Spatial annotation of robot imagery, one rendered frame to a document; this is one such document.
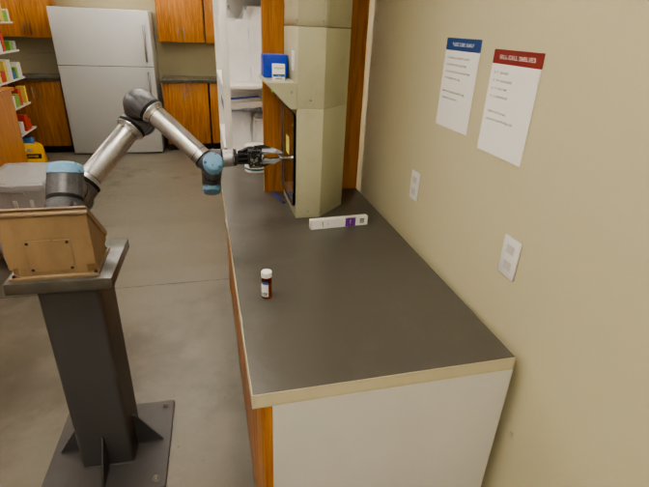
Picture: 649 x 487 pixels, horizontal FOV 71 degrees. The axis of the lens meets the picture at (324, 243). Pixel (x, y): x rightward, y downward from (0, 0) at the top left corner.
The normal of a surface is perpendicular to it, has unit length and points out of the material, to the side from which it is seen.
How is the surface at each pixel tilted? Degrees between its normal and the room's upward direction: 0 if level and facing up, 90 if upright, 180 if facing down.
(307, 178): 90
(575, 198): 90
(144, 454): 0
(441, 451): 90
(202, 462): 0
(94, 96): 90
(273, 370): 0
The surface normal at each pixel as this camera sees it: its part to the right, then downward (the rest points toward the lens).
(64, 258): 0.24, 0.43
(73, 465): 0.04, -0.90
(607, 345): -0.97, 0.07
